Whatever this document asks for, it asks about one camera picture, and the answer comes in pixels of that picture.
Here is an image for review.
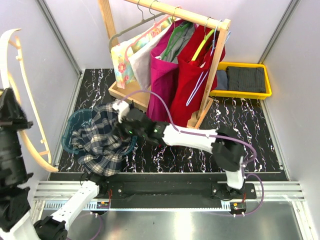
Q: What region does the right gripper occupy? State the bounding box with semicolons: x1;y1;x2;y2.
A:
111;113;147;142

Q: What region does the navy plaid skirt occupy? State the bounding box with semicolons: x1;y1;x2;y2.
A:
70;103;132;177

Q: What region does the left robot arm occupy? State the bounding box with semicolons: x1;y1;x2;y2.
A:
0;88;108;240

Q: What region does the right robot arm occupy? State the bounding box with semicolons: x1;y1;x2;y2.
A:
112;103;245;199

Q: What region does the magenta skirt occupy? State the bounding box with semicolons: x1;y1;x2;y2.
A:
146;20;184;122

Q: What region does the red skirt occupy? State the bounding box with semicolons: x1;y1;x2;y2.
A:
170;25;218;127

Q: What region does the green hanger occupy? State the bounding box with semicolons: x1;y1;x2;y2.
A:
160;21;193;61

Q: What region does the grey hanger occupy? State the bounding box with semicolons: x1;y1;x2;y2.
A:
108;0;165;52

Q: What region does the pink hanger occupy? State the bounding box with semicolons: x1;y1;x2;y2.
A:
124;15;176;62

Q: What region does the yellow-green hanger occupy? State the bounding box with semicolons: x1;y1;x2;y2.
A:
191;29;215;61

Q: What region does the wooden clothes rack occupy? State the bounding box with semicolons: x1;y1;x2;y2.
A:
98;0;231;129

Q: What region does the teal transparent basin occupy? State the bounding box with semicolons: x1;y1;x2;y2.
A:
61;103;136;158

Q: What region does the floral pastel garment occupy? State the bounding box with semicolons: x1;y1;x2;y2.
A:
110;16;176;90

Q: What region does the white garment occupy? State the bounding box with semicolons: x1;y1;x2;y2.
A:
128;25;170;90

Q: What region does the grey garment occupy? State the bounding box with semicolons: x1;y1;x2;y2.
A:
159;23;196;64

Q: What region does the yellow plastic bin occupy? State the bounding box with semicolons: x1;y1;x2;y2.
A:
209;61;272;100

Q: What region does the blue-grey folded cloth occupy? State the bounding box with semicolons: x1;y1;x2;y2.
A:
215;70;228;91

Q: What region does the dark striped folded cloth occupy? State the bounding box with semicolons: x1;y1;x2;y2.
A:
226;66;266;93

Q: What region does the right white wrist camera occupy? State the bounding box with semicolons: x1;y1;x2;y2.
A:
112;99;130;123

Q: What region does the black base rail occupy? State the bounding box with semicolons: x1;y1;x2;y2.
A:
79;172;258;210

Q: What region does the light blue wire hanger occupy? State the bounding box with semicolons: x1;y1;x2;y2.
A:
186;19;232;106

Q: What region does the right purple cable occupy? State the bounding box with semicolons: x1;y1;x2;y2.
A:
117;89;265;217

